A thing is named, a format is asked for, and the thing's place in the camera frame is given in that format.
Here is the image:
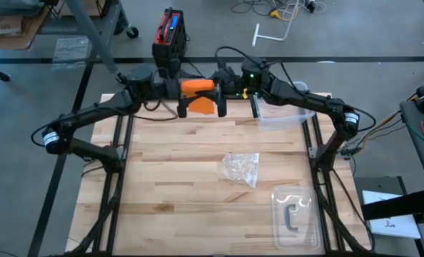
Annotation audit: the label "yellow cable plug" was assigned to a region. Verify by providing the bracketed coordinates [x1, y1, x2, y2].
[268, 9, 301, 23]

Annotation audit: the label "flat clear plastic bag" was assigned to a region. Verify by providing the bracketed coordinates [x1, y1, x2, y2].
[50, 34, 91, 71]

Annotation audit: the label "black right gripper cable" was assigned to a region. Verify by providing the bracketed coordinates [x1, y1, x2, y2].
[214, 45, 256, 72]

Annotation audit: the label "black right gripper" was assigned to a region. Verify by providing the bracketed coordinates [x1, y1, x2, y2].
[201, 62, 242, 118]

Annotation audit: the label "grey green bag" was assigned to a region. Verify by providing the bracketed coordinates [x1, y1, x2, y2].
[0, 0, 47, 17]

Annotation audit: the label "clear plastic bag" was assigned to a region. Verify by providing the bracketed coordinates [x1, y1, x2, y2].
[221, 152, 261, 189]
[50, 34, 91, 71]

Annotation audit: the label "clear lid with grey handle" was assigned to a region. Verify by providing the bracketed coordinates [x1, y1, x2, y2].
[271, 183, 323, 253]

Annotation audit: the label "white box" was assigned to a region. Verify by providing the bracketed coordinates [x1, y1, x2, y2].
[361, 190, 422, 240]

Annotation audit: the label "flattened cardboard box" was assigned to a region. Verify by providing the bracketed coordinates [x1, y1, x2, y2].
[0, 5, 53, 50]

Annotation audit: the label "orange elastic bandage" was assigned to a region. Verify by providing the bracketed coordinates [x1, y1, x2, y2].
[181, 78, 216, 116]

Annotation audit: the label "black strap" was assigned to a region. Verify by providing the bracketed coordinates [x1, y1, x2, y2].
[360, 188, 424, 221]

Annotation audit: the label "clear plastic storage bin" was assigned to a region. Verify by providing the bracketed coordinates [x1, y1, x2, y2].
[251, 81, 317, 131]

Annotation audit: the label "red black battery pack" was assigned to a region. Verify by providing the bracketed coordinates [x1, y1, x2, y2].
[151, 6, 191, 71]

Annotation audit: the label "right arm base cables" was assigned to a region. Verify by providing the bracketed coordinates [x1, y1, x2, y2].
[338, 109, 408, 160]

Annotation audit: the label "grey metal table leg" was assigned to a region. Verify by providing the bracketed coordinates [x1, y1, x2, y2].
[64, 0, 127, 78]

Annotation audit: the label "floor cable tangle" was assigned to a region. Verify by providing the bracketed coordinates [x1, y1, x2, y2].
[231, 0, 336, 22]

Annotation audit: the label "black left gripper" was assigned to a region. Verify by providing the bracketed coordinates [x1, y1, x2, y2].
[153, 59, 204, 119]

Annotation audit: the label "dark grey stand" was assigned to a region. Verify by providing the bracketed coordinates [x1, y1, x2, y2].
[353, 175, 409, 201]

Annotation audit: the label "white T-shaped pipe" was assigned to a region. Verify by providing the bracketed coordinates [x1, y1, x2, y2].
[251, 0, 301, 48]

